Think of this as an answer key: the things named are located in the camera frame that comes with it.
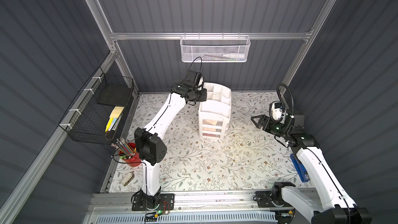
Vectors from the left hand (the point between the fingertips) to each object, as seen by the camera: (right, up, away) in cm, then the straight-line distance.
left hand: (208, 96), depth 83 cm
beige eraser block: (-41, -43, -4) cm, 60 cm away
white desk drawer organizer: (+3, -9, -4) cm, 11 cm away
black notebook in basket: (-50, +1, 0) cm, 50 cm away
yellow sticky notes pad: (-46, -8, -6) cm, 47 cm away
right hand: (+25, -12, -7) cm, 29 cm away
